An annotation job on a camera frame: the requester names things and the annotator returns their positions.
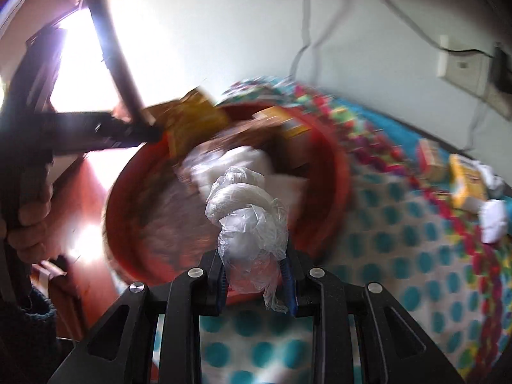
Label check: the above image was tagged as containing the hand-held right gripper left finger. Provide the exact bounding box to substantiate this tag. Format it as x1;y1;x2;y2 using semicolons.
48;248;230;384

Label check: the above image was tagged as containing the clear plastic bag bundle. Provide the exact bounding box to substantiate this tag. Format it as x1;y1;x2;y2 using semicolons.
476;160;507;198
205;166;289;313

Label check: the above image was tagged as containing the round red tray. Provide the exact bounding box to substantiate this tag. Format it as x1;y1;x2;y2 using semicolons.
105;102;353;308

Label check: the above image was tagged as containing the beige and brown box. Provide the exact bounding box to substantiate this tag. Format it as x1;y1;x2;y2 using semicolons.
416;139;448;182

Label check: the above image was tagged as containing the person's left hand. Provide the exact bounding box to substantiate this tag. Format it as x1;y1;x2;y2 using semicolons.
0;182;54;265

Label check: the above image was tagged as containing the thin black charger cable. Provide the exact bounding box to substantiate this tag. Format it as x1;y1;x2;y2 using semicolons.
464;88;491;155

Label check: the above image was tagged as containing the white teal-dotted blanket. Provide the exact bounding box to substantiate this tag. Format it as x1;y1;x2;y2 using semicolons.
152;168;512;384

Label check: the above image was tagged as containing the yellow box with barcode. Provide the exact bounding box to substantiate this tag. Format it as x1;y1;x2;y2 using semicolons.
448;154;489;211

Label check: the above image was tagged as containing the white wall switch plate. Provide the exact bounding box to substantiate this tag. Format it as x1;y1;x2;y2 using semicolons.
436;34;491;89

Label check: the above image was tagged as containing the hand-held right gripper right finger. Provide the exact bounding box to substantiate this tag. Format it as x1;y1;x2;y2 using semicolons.
280;244;467;384

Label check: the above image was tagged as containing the person's left forearm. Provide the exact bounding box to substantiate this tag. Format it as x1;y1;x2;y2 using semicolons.
0;288;59;384

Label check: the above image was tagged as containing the yellow box with cartoon face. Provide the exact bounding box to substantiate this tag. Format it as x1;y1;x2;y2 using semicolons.
252;106;313;139

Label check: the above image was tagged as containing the yellow snack bag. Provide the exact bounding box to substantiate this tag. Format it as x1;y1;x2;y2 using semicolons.
154;88;228;158

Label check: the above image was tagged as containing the thick black cable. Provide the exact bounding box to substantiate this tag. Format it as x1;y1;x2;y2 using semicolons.
289;0;332;83

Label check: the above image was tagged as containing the black plug-in charger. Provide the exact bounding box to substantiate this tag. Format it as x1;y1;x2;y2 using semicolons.
490;42;512;92

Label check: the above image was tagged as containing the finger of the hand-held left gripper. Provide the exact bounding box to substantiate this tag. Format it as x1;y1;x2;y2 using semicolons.
50;111;164;156

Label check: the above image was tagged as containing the colourful dotted cloth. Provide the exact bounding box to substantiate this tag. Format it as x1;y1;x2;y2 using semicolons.
216;76;512;384

